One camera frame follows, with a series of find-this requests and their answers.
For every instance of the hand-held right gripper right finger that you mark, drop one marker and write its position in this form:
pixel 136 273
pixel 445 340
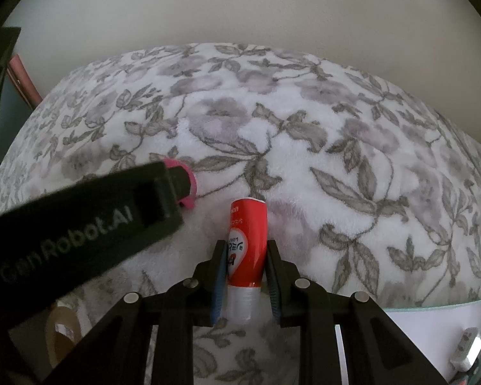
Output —
pixel 273 284

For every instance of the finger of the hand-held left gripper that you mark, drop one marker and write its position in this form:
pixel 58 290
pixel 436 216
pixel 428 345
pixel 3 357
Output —
pixel 180 186

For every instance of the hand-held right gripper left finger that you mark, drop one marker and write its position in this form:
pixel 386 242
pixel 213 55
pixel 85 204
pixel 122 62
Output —
pixel 218 284

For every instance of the pink smart band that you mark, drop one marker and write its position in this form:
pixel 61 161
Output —
pixel 187 202

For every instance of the red glue stick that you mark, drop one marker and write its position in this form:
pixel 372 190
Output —
pixel 246 244

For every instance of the teal shallow box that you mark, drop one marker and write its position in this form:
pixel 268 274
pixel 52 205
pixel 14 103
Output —
pixel 425 329

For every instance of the cream curved object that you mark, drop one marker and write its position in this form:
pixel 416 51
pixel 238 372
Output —
pixel 52 329

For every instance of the brown wooden frame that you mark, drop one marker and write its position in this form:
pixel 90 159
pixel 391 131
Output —
pixel 24 82

